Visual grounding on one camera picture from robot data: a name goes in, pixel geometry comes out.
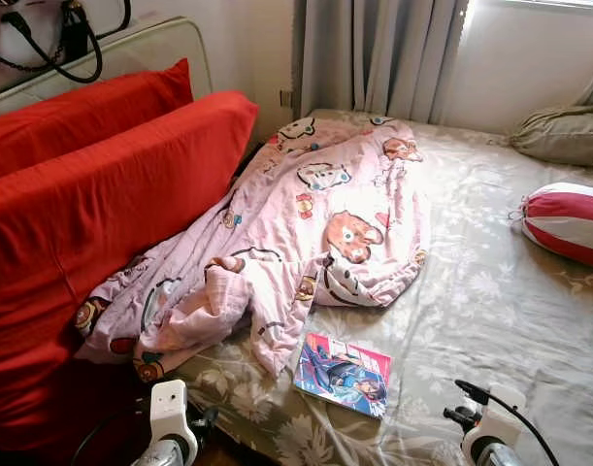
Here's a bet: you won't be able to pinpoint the colourful manga book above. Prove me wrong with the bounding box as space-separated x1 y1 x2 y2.
293 332 394 418

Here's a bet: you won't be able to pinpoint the beige floral bed sheet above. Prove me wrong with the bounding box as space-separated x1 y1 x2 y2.
170 109 593 466

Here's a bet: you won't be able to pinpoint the red white striped bolster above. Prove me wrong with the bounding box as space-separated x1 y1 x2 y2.
517 183 593 271

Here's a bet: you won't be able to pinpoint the pink cartoon print blanket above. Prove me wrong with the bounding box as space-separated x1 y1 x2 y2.
75 116 433 382

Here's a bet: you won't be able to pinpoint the large red cushion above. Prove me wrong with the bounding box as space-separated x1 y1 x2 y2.
0 90 260 452

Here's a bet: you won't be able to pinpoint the olive green pillow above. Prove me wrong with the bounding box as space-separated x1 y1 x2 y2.
508 104 593 168

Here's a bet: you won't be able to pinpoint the small red cushion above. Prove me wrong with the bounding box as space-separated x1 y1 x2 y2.
0 58 195 183

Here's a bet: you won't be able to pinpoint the grey curtain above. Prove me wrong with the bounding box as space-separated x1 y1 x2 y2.
294 0 469 122

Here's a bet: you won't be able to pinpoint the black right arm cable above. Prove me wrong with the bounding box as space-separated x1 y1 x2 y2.
455 380 560 466

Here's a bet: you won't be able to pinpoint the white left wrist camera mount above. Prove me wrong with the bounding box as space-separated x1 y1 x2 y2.
148 379 189 444

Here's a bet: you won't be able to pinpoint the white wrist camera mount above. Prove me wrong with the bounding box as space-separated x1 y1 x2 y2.
465 383 529 453
148 379 189 444

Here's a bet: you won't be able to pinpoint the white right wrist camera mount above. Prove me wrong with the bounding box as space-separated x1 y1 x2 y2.
465 383 529 453

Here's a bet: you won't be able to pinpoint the white handbag black straps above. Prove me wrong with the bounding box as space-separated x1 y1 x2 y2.
0 0 132 93

